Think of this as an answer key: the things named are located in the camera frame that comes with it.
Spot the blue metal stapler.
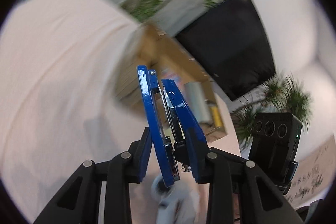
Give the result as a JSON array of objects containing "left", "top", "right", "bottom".
[{"left": 137, "top": 65, "right": 210, "bottom": 187}]

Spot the brown cardboard box tray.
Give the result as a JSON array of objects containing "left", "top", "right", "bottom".
[{"left": 115, "top": 23, "right": 228, "bottom": 142}]

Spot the small white desk fan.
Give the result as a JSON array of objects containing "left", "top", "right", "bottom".
[{"left": 151, "top": 174, "right": 199, "bottom": 224}]

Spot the pink tablecloth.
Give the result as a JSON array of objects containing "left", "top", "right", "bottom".
[{"left": 1, "top": 0, "right": 240, "bottom": 222}]

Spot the spiky green potted plant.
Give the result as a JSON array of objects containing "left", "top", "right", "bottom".
[{"left": 230, "top": 74, "right": 313, "bottom": 150}]

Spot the silver metal tin can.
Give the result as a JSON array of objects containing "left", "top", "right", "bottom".
[{"left": 184, "top": 82, "right": 213, "bottom": 124}]

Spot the black monitor screen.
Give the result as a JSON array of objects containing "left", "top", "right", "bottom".
[{"left": 175, "top": 0, "right": 276, "bottom": 101}]

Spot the black camera box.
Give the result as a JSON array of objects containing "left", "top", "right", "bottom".
[{"left": 248, "top": 113, "right": 302, "bottom": 195}]

